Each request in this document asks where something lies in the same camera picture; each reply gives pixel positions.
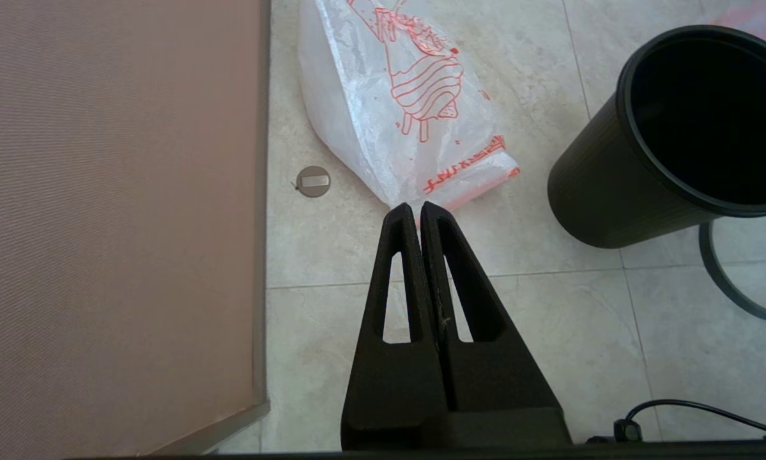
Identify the dark gray bin ring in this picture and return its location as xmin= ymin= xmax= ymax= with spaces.
xmin=698 ymin=217 xmax=766 ymax=325

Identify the white bag with red print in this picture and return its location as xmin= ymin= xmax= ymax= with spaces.
xmin=296 ymin=0 xmax=521 ymax=211

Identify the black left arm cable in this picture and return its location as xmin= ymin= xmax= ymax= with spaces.
xmin=613 ymin=399 xmax=766 ymax=443

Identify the round metal floor drain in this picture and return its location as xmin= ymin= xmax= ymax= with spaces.
xmin=291 ymin=165 xmax=331 ymax=198

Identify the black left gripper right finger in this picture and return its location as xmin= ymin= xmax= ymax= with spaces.
xmin=420 ymin=201 xmax=572 ymax=448

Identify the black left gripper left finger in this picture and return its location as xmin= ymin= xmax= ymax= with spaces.
xmin=341 ymin=203 xmax=448 ymax=451

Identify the black round trash bin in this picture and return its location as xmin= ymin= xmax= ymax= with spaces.
xmin=547 ymin=24 xmax=766 ymax=250

